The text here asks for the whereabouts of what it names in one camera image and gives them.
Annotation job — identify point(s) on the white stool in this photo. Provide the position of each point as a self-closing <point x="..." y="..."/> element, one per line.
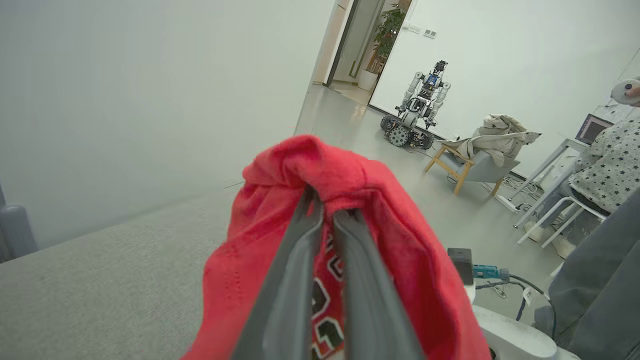
<point x="560" y="212"/>

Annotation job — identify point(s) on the grey armchair with wooden legs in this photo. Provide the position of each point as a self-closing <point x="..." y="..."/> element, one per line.
<point x="482" y="167"/>

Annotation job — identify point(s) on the teal right camera connector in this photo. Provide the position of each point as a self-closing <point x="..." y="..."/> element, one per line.
<point x="485" y="271"/>

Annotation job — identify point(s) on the white handheld controller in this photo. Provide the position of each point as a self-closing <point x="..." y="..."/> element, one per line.
<point x="620" y="92"/>

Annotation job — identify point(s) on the grey wheeled robot with arms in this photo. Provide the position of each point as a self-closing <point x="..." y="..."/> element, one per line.
<point x="417" y="107"/>

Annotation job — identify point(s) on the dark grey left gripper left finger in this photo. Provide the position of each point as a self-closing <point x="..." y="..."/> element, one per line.
<point x="285" y="300"/>

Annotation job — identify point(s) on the white table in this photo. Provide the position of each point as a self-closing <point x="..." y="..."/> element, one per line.
<point x="550" y="160"/>

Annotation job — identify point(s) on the red shorts with white band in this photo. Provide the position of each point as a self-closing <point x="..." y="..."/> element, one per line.
<point x="385" y="210"/>

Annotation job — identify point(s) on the green potted plant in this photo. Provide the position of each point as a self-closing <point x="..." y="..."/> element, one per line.
<point x="389" y="30"/>

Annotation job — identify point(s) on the grey trousers leg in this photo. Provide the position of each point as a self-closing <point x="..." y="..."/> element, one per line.
<point x="600" y="290"/>

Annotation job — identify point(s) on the seated person's hand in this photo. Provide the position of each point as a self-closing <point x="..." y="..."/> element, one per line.
<point x="634" y="91"/>

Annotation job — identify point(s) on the beige garment on armchair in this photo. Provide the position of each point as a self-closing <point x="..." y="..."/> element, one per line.
<point x="500" y="135"/>

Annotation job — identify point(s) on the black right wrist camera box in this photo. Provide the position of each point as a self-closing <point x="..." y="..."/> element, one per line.
<point x="460" y="265"/>

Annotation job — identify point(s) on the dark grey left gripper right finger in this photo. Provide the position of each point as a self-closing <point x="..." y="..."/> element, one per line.
<point x="370" y="310"/>

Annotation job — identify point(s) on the dark door frame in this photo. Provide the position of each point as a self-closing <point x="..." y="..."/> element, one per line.
<point x="342" y="40"/>

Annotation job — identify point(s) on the white plant pot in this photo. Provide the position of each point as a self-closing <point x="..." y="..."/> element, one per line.
<point x="368" y="80"/>

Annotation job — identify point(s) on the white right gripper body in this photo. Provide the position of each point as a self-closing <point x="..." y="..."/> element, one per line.
<point x="515" y="340"/>

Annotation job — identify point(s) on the seated person in star-print shirt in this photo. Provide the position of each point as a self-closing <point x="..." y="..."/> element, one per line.
<point x="610" y="170"/>

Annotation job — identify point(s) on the white power strip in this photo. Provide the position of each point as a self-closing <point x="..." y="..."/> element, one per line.
<point x="507" y="204"/>

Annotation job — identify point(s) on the open laptop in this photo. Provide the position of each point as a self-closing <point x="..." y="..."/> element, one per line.
<point x="592" y="129"/>

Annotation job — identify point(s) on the white wall switch panel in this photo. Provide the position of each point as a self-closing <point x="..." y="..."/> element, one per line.
<point x="414" y="28"/>
<point x="430" y="33"/>

